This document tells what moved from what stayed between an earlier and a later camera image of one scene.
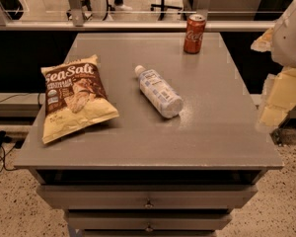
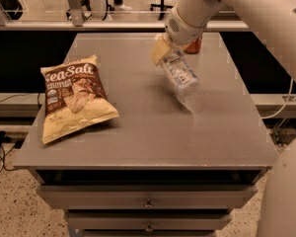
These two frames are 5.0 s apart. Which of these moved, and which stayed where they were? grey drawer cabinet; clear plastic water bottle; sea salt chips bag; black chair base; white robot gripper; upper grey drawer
Moved: clear plastic water bottle; white robot gripper
Stayed: sea salt chips bag; black chair base; grey drawer cabinet; upper grey drawer
